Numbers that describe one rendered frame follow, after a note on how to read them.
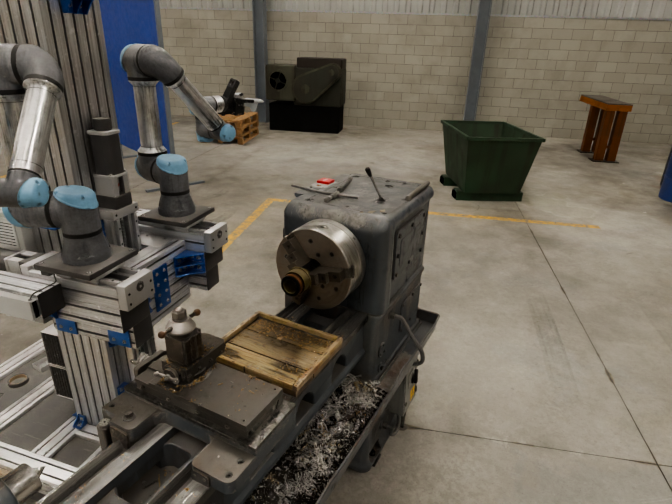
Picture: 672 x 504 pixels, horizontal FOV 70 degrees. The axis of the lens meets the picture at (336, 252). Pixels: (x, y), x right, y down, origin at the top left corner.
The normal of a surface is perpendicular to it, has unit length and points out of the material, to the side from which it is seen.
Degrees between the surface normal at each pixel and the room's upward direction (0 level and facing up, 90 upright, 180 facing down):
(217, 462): 0
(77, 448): 0
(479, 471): 0
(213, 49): 90
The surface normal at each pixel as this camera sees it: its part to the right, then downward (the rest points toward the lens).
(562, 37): -0.18, 0.39
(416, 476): 0.03, -0.91
